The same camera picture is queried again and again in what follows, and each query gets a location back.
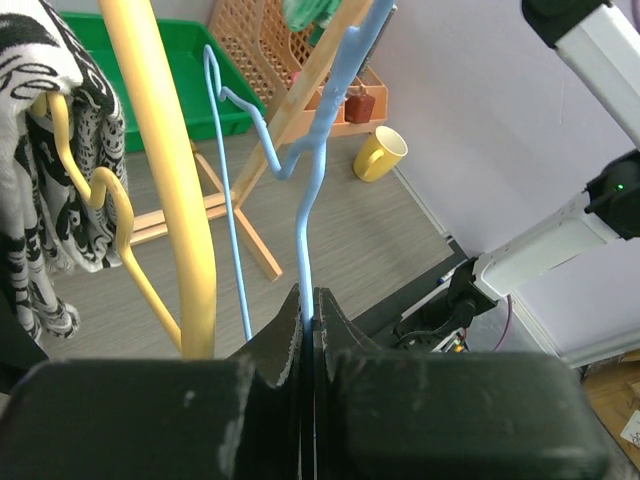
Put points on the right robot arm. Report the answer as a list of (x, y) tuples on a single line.
[(523, 120)]

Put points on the light blue wire hanger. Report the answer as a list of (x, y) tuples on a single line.
[(352, 50)]

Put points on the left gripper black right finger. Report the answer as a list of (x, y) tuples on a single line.
[(402, 414)]

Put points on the newspaper print trousers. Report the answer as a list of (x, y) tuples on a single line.
[(46, 226)]

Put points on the yellow mug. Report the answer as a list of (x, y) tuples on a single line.
[(381, 152)]

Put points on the dark red jar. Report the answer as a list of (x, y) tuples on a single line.
[(359, 105)]

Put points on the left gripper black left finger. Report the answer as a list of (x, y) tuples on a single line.
[(162, 419)]

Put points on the wooden clothes rack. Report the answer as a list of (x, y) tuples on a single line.
[(287, 124)]

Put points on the yellow plastic hanger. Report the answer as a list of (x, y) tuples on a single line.
[(137, 43)]

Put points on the green plastic tray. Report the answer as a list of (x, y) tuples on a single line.
[(184, 44)]

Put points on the green white trousers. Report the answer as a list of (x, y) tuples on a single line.
[(300, 14)]

